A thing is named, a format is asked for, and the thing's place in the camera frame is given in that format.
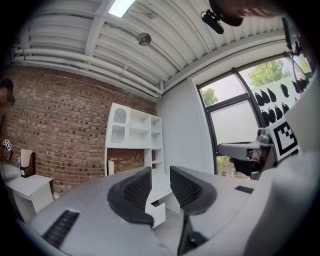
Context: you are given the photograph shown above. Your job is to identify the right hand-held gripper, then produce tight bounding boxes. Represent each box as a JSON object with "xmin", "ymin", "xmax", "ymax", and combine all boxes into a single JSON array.
[{"xmin": 217, "ymin": 119, "xmax": 300, "ymax": 176}]

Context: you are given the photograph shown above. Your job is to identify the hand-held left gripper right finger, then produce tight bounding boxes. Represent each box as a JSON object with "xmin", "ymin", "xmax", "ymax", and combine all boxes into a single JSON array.
[{"xmin": 169, "ymin": 165, "xmax": 218, "ymax": 256}]

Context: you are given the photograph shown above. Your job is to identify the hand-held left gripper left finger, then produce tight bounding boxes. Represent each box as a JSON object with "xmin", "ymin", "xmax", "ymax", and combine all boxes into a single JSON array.
[{"xmin": 107, "ymin": 166, "xmax": 155, "ymax": 229}]

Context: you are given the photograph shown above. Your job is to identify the white drawer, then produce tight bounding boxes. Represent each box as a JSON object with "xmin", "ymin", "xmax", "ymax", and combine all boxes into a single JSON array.
[{"xmin": 144, "ymin": 201, "xmax": 166, "ymax": 229}]

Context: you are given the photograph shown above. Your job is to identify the white desk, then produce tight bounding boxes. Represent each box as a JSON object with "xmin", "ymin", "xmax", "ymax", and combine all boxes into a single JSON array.
[{"xmin": 104, "ymin": 147, "xmax": 181, "ymax": 229}]

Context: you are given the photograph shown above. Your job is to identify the white shelf hutch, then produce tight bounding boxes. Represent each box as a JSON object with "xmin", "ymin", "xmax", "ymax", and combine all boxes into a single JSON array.
[{"xmin": 104, "ymin": 102, "xmax": 165, "ymax": 177}]

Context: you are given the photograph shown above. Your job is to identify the plain white table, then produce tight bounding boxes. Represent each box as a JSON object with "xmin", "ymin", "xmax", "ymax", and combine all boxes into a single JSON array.
[{"xmin": 4, "ymin": 162, "xmax": 55, "ymax": 223}]

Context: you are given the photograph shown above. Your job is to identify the dark perforated file holder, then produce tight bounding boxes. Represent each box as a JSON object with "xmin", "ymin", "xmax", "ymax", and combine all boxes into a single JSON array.
[{"xmin": 20, "ymin": 149, "xmax": 36, "ymax": 179}]

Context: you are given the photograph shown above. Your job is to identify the cream paper sheets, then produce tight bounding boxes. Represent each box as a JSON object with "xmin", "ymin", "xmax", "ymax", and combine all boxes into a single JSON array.
[{"xmin": 20, "ymin": 149, "xmax": 34, "ymax": 171}]

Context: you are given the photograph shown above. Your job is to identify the white ceiling pipe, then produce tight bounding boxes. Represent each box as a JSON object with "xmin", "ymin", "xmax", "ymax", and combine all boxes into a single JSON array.
[
  {"xmin": 12, "ymin": 56, "xmax": 162, "ymax": 100},
  {"xmin": 13, "ymin": 48, "xmax": 165, "ymax": 93}
]

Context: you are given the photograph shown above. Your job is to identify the person's face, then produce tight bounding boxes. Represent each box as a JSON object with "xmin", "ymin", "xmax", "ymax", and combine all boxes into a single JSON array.
[{"xmin": 208, "ymin": 0, "xmax": 283, "ymax": 27}]

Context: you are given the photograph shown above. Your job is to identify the round metal ceiling fixture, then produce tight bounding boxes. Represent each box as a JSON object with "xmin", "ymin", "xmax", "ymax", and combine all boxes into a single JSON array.
[{"xmin": 136, "ymin": 32, "xmax": 153, "ymax": 47}]

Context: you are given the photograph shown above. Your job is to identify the rectangular ceiling light panel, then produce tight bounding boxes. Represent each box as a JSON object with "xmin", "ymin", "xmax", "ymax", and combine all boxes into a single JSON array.
[{"xmin": 107, "ymin": 0, "xmax": 137, "ymax": 19}]

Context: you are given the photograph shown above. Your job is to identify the black window frame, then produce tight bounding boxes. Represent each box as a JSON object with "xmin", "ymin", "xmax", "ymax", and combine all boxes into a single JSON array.
[{"xmin": 196, "ymin": 53, "xmax": 315, "ymax": 176}]

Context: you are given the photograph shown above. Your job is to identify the black device with cable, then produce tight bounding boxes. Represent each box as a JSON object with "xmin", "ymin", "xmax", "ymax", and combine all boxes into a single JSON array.
[{"xmin": 281, "ymin": 16, "xmax": 313, "ymax": 95}]

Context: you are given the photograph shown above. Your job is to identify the black head-mounted camera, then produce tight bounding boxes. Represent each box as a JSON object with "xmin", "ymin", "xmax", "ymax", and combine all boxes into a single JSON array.
[{"xmin": 200, "ymin": 9, "xmax": 225, "ymax": 35}]

